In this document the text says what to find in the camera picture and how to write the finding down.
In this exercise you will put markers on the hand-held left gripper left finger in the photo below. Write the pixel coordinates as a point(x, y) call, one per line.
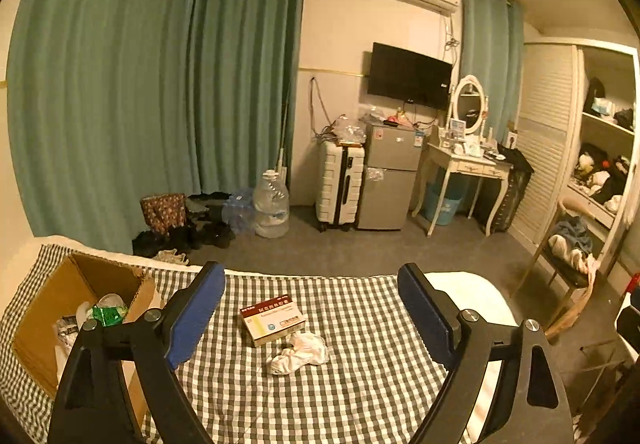
point(195, 314)

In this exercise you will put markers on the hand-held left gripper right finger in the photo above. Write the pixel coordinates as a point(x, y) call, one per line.
point(425, 319)

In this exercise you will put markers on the tan medicine box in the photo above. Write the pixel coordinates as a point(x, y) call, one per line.
point(272, 324)

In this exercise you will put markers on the green plastic wrapper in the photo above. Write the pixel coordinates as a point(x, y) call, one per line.
point(111, 316)

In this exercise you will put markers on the clear plastic cup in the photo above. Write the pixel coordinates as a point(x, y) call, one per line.
point(111, 300)

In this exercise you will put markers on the printed plastic packet red label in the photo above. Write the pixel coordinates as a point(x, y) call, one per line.
point(67, 334)

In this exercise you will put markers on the brown cardboard box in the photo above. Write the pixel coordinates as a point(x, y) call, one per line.
point(50, 319)

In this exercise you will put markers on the white cloth on floor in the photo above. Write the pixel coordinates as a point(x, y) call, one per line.
point(172, 256)

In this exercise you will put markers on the pile of dark shoes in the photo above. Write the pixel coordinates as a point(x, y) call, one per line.
point(205, 234)

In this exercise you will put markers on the wooden chair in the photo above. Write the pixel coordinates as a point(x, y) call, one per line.
point(560, 274)

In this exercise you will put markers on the clothes on chair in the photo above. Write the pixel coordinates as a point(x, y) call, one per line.
point(572, 241)

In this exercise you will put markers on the brown patterned bag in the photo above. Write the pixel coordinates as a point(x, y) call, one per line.
point(162, 214)

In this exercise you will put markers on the crumpled white cloth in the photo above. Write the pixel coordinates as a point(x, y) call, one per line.
point(300, 351)

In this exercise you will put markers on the pack of water bottles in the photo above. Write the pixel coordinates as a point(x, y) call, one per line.
point(240, 211)

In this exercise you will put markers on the blue waste bin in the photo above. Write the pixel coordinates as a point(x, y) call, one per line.
point(442, 206)

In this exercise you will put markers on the large clear water jug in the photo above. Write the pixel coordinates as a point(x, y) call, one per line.
point(271, 209)

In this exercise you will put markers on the silver small fridge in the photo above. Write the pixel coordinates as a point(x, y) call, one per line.
point(387, 189)

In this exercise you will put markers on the black bag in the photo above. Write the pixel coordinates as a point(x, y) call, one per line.
point(510, 194)

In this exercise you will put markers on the white ribbed suitcase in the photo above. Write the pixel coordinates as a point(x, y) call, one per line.
point(335, 189)

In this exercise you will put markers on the white dressing table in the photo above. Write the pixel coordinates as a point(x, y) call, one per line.
point(467, 164)

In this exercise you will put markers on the open white wardrobe shelves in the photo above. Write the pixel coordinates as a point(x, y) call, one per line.
point(607, 149)

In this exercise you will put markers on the white pole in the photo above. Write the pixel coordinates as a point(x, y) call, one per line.
point(284, 139)

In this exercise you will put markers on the white slatted wardrobe door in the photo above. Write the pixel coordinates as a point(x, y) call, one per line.
point(545, 144)

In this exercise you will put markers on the clear plastic bags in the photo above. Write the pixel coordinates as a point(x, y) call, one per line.
point(350, 129)

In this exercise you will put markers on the white oval vanity mirror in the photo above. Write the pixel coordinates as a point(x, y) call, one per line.
point(469, 99)

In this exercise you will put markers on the green eyelet curtain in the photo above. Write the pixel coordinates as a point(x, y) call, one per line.
point(490, 54)

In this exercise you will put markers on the small picture frame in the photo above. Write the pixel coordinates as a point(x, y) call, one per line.
point(456, 127)

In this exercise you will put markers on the black wall television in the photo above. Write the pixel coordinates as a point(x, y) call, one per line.
point(410, 74)

